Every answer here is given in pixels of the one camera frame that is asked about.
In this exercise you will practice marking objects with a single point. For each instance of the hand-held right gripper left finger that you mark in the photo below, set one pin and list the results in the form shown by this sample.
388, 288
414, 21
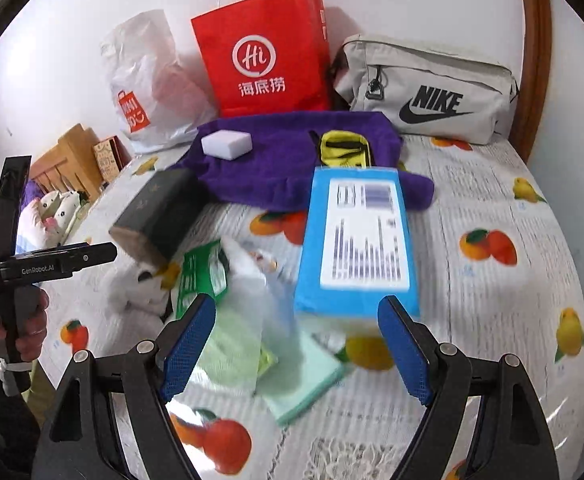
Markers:
189, 345

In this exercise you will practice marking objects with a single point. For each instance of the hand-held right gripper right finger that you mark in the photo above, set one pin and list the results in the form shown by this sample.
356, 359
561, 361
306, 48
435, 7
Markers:
404, 350

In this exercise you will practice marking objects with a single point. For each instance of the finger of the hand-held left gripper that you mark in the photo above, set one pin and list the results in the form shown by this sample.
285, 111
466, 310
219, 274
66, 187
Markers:
10, 200

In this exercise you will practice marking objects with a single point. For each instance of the green wet wipes packet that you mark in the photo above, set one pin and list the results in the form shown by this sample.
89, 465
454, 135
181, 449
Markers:
201, 275

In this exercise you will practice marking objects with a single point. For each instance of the white fluffy cloth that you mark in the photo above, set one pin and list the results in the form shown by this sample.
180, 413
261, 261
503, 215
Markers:
134, 292

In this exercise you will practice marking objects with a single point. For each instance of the clear plastic bag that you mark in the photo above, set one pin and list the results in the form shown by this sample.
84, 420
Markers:
267, 310

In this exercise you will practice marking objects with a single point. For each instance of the blue tissue packet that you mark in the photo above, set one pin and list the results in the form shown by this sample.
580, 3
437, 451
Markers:
357, 240

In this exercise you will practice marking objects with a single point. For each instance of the purple plush toy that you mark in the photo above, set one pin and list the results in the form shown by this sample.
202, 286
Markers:
34, 191

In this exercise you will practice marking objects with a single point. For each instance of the white plush toy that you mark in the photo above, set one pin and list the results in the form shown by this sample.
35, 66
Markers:
54, 212

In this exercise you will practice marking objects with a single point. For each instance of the fruit print bed sheet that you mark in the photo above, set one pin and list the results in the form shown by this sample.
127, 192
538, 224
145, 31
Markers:
492, 310

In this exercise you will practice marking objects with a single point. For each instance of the light green cloth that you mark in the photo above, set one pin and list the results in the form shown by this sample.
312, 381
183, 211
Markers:
307, 380

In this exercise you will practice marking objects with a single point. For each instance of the brown printed box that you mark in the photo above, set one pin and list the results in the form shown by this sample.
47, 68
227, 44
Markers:
106, 157

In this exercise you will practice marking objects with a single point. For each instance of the dark green book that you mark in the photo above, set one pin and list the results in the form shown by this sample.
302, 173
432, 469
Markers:
164, 210

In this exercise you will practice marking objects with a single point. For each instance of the white plastic bag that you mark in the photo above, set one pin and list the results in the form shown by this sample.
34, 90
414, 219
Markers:
146, 85

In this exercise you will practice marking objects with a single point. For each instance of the purple fleece cloth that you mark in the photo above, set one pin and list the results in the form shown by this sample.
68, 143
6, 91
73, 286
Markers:
277, 170

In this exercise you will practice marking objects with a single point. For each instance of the white sponge block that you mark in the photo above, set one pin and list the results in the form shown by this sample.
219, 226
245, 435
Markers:
225, 144

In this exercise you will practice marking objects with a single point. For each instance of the yellow black pouch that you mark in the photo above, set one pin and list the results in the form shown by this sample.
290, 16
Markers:
344, 149

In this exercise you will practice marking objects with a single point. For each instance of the grey waist bag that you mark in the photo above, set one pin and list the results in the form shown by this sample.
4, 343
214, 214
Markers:
422, 85

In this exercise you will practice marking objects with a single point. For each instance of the red paper bag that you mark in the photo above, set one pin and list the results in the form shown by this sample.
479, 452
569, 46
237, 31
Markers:
262, 60

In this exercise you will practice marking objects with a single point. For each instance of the wooden headboard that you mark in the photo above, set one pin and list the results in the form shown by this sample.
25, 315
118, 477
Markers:
534, 60

